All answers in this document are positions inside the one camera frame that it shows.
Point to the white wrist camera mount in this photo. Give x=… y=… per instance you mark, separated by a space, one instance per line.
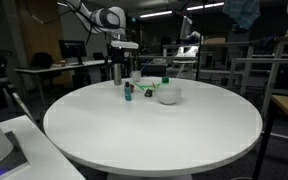
x=124 y=44

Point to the long ceiling light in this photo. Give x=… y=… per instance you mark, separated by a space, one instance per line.
x=155 y=14

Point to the black computer monitor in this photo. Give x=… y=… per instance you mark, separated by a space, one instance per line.
x=72 y=49

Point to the black camera tripod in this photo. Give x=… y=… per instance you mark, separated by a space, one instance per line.
x=22 y=106

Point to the hanging blue cloth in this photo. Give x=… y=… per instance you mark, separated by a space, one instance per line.
x=242 y=13

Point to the black backpack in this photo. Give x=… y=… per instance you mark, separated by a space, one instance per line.
x=42 y=60

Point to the white robot platform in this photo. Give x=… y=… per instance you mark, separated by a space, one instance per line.
x=47 y=160

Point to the small black object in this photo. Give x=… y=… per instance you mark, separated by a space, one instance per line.
x=148 y=93

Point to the small green cube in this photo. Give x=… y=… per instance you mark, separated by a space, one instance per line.
x=165 y=80

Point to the grey metal frame table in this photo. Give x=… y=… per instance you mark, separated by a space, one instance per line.
x=250 y=63

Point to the stainless steel water bottle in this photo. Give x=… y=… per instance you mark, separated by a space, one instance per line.
x=117 y=76

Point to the short green stick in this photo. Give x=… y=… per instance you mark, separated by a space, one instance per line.
x=155 y=85

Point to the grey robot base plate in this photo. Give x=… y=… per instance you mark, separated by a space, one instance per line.
x=15 y=156

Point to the white desk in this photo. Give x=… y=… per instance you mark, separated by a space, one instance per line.
x=60 y=67

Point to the long green stick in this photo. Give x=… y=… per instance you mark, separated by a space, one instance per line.
x=140 y=86

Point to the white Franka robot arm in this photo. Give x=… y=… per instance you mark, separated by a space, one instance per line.
x=105 y=18

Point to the small blue bottle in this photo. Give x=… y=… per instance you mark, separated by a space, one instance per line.
x=127 y=93

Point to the white bowl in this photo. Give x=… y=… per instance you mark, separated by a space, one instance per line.
x=168 y=95

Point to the white mug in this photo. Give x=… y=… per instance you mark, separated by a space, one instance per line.
x=136 y=76

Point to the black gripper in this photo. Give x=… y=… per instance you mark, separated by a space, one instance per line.
x=118 y=56

